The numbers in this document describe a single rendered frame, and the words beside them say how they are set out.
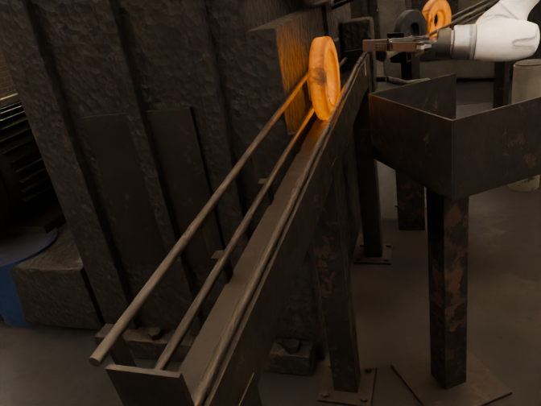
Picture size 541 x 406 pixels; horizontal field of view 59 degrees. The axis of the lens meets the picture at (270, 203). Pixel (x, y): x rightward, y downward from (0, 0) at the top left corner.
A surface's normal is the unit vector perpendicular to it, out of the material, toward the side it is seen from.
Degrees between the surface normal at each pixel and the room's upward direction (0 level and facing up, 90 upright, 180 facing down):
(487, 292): 0
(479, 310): 0
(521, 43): 93
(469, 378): 0
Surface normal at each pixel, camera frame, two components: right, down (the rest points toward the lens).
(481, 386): -0.16, -0.90
